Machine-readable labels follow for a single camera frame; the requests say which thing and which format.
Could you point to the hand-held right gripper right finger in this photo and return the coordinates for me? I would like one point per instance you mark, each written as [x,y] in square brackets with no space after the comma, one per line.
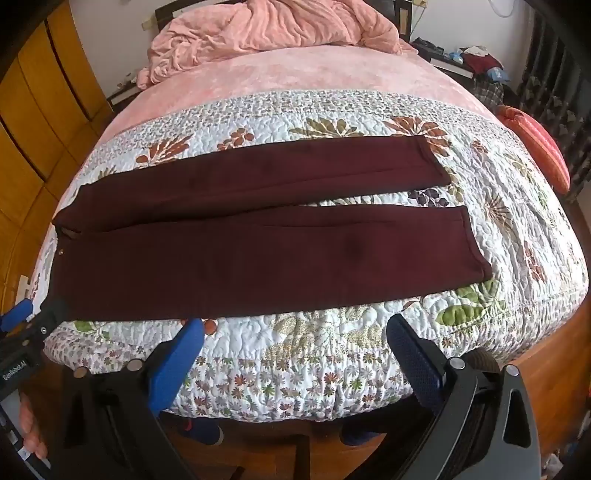
[413,355]

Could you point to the cluttered dark desk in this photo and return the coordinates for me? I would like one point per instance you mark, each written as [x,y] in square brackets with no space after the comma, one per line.
[443,64]

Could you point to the dark red cloth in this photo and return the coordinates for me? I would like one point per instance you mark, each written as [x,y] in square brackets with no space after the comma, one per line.
[482,59]

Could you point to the wooden wardrobe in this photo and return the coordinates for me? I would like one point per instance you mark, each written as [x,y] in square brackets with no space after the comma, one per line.
[41,92]

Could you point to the maroon pants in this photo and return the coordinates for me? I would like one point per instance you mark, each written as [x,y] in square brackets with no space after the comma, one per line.
[258,249]

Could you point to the person's left hand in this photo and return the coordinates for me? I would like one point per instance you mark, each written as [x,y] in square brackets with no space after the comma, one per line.
[30,429]

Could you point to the blue slipper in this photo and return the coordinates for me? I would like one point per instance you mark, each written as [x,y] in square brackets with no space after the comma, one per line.
[201,432]
[360,434]

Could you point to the crumpled pink duvet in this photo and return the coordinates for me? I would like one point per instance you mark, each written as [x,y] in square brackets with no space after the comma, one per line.
[277,23]

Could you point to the dark wooden headboard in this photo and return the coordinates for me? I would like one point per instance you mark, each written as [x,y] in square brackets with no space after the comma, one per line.
[162,11]

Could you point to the dark nightstand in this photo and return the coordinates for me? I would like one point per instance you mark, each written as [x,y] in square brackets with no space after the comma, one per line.
[121,94]

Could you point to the plaid cloth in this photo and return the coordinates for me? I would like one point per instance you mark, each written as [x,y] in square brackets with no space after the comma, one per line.
[488,91]

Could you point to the orange striped pillow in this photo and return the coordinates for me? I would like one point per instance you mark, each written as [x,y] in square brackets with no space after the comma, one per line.
[538,143]

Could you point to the pink plush bed sheet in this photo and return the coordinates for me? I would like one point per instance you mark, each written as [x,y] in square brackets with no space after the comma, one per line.
[286,74]

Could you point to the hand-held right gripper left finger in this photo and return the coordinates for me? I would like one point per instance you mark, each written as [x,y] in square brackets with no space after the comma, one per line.
[180,360]

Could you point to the dark patterned curtain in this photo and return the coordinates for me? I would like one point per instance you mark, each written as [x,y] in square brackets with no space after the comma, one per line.
[558,78]

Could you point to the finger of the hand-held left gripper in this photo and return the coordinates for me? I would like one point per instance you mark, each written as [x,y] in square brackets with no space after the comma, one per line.
[51,318]
[16,314]

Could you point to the floral quilted bedspread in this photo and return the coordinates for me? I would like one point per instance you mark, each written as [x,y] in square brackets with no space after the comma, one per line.
[295,360]

